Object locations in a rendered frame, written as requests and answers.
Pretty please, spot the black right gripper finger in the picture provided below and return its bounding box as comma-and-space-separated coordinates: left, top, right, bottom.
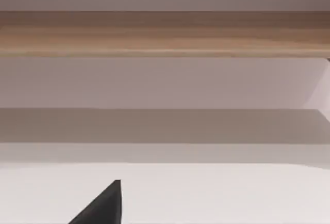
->
68, 179, 122, 224

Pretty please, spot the wooden shelf board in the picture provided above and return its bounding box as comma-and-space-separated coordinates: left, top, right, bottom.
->
0, 10, 330, 62

